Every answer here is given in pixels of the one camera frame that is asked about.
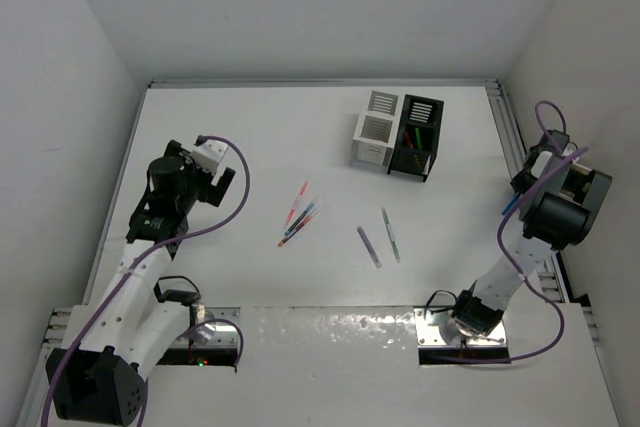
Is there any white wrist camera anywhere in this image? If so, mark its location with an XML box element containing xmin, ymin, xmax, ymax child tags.
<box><xmin>530</xmin><ymin>149</ymin><xmax>573</xmax><ymax>180</ymax></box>
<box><xmin>189</xmin><ymin>136</ymin><xmax>229</xmax><ymax>175</ymax></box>

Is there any green pencil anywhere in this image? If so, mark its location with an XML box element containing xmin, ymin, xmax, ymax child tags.
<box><xmin>414</xmin><ymin>127</ymin><xmax>423</xmax><ymax>150</ymax></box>

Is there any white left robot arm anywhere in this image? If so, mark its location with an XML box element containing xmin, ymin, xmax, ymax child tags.
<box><xmin>40</xmin><ymin>136</ymin><xmax>241</xmax><ymax>426</ymax></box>

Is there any dark blue red pen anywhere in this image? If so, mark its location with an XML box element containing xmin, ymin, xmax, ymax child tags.
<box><xmin>282</xmin><ymin>209</ymin><xmax>319</xmax><ymax>243</ymax></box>

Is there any light blue pencil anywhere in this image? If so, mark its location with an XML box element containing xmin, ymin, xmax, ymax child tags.
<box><xmin>501</xmin><ymin>196</ymin><xmax>519</xmax><ymax>216</ymax></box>

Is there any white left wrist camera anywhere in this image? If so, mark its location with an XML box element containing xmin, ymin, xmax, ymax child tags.
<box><xmin>189</xmin><ymin>136</ymin><xmax>229</xmax><ymax>175</ymax></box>

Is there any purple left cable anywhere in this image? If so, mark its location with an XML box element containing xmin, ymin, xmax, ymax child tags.
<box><xmin>39</xmin><ymin>134</ymin><xmax>251</xmax><ymax>427</ymax></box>

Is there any black slotted container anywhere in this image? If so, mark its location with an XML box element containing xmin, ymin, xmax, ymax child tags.
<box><xmin>387</xmin><ymin>94</ymin><xmax>444</xmax><ymax>182</ymax></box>

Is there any red clear pen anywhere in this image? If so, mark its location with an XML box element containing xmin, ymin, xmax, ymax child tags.
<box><xmin>284</xmin><ymin>180</ymin><xmax>309</xmax><ymax>230</ymax></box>

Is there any white green pen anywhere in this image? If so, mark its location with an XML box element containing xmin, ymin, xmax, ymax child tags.
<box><xmin>381</xmin><ymin>207</ymin><xmax>401</xmax><ymax>263</ymax></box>

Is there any blue clear pen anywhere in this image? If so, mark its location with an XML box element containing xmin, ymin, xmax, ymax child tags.
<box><xmin>284</xmin><ymin>196</ymin><xmax>320</xmax><ymax>237</ymax></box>

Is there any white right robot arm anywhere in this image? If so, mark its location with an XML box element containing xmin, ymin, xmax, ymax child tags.
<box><xmin>451</xmin><ymin>140</ymin><xmax>613</xmax><ymax>336</ymax></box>

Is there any white slotted container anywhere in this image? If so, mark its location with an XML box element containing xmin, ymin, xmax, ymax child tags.
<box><xmin>350</xmin><ymin>90</ymin><xmax>401</xmax><ymax>169</ymax></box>

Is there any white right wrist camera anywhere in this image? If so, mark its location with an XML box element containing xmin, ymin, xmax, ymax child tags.
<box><xmin>530</xmin><ymin>149</ymin><xmax>573</xmax><ymax>180</ymax></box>

